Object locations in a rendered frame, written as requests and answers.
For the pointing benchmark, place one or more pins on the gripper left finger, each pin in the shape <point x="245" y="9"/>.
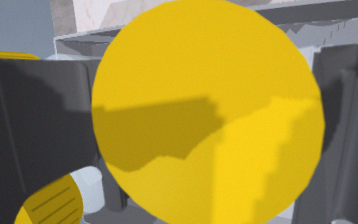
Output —
<point x="46" y="130"/>

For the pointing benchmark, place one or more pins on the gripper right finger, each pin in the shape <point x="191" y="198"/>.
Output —
<point x="332" y="193"/>

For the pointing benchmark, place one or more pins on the grey tray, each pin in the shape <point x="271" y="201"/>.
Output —
<point x="310" y="24"/>

